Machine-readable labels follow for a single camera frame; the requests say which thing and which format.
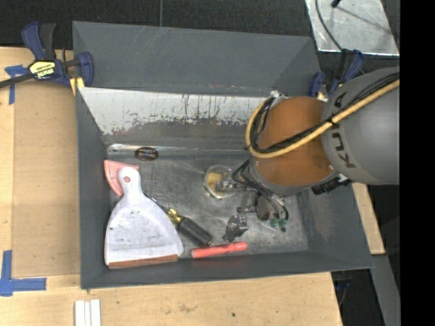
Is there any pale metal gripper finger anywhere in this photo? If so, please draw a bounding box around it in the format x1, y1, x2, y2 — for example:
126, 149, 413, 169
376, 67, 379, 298
222, 214, 251, 245
219, 178, 246, 192

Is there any clear round glass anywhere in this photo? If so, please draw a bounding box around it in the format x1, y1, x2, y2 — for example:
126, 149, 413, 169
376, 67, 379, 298
203, 164, 239, 200

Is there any orange-red marker pen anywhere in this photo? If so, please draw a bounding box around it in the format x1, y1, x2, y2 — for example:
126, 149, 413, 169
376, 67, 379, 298
190, 241, 249, 259

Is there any black and yellow screwdriver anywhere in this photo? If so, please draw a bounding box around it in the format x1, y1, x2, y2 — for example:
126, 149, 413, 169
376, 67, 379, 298
142, 191, 214, 247

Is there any dark oval disc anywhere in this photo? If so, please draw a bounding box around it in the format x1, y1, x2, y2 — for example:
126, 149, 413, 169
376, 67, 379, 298
134, 146, 160, 162

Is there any white dustpan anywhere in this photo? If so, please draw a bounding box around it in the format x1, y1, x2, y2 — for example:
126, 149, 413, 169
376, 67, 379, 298
103, 166, 185, 270

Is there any pink triangular plastic piece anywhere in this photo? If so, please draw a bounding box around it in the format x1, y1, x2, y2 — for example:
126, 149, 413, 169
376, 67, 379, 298
103, 159, 140, 197

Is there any grey metal bin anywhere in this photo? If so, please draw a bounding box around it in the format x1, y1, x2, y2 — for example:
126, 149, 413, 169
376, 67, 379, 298
71, 20, 375, 290

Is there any black cylinder on white bracket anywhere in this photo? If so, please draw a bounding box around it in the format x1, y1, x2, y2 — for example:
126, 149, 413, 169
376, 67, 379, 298
311, 174, 351, 196

